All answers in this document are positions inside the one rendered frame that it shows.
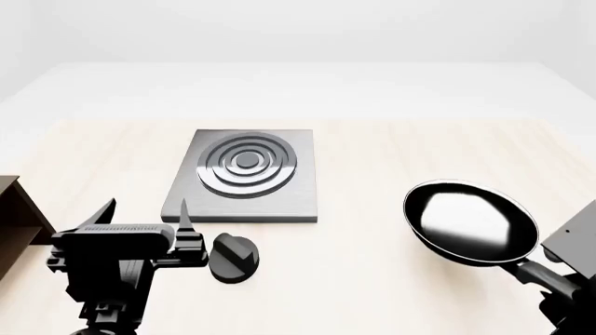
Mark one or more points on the grey square stove plate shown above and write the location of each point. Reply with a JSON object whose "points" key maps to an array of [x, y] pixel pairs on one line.
{"points": [[186, 206]]}

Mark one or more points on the round ringed stove burner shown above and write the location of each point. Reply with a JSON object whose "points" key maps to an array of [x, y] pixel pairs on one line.
{"points": [[247, 162]]}

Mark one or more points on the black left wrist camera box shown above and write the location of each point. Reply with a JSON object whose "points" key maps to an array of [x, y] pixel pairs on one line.
{"points": [[116, 238]]}

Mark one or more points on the black frying pan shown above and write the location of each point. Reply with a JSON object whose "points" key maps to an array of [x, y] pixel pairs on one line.
{"points": [[470, 223]]}

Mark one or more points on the black round stove knob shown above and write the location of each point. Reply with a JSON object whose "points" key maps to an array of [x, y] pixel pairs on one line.
{"points": [[233, 260]]}

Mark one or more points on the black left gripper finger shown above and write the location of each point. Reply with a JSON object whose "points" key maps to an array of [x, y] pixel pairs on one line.
{"points": [[187, 240], [101, 213]]}

